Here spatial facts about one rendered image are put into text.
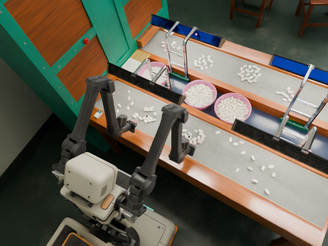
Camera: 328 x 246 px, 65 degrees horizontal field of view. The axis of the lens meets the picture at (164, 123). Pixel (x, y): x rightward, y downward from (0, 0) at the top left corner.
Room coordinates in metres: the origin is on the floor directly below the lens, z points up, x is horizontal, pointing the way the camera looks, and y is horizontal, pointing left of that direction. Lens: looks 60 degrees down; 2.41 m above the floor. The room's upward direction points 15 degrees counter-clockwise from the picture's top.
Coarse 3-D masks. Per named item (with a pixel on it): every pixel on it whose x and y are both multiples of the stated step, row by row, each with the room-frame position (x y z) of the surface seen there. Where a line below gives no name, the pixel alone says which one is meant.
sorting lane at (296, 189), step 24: (120, 96) 1.34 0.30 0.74; (144, 96) 1.27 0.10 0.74; (192, 120) 0.94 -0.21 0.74; (168, 144) 0.80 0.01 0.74; (216, 144) 0.70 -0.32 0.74; (240, 144) 0.66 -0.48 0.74; (216, 168) 0.54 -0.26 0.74; (240, 168) 0.50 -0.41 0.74; (288, 168) 0.42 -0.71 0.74; (264, 192) 0.31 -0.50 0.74; (288, 192) 0.28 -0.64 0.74; (312, 192) 0.24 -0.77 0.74; (312, 216) 0.11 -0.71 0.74
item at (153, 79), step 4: (144, 60) 1.28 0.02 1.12; (148, 60) 1.29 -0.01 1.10; (140, 64) 1.25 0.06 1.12; (148, 64) 1.29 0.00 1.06; (140, 68) 1.23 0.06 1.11; (148, 68) 1.30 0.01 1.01; (164, 68) 1.17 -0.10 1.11; (136, 72) 1.20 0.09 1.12; (152, 72) 1.29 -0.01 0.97; (160, 72) 1.14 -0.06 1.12; (168, 72) 1.18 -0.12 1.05; (132, 76) 1.19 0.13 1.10; (152, 76) 1.29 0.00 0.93; (156, 76) 1.12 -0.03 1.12; (160, 76) 1.24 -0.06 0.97; (168, 76) 1.19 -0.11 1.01; (152, 80) 1.09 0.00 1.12; (156, 80) 1.09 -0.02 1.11; (168, 80) 1.19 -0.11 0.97; (152, 84) 1.07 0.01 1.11; (168, 84) 1.19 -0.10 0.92
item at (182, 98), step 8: (112, 64) 1.33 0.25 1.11; (112, 72) 1.30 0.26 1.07; (120, 72) 1.26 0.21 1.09; (128, 72) 1.22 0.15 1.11; (128, 80) 1.19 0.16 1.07; (136, 80) 1.16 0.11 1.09; (144, 80) 1.12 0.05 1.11; (144, 88) 1.09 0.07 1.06; (152, 88) 1.06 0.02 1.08; (160, 88) 1.03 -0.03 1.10; (168, 88) 1.00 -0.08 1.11; (160, 96) 1.00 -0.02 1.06; (168, 96) 0.97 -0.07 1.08; (176, 96) 0.94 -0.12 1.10; (184, 96) 0.94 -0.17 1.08
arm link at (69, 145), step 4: (68, 140) 0.72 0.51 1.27; (72, 140) 0.71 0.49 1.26; (68, 144) 0.69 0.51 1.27; (72, 144) 0.68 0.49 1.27; (64, 148) 0.68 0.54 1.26; (68, 148) 0.67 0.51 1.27; (64, 152) 0.66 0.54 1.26; (68, 152) 0.65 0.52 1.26; (64, 156) 0.64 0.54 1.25; (68, 156) 0.63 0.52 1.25; (72, 156) 0.64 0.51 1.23
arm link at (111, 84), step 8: (104, 88) 0.93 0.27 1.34; (112, 88) 0.91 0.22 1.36; (104, 96) 0.90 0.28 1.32; (112, 96) 0.92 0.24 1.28; (104, 104) 0.89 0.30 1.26; (112, 104) 0.90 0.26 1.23; (104, 112) 0.89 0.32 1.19; (112, 112) 0.88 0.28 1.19; (112, 120) 0.86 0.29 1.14; (112, 128) 0.83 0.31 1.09; (112, 136) 0.82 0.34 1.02
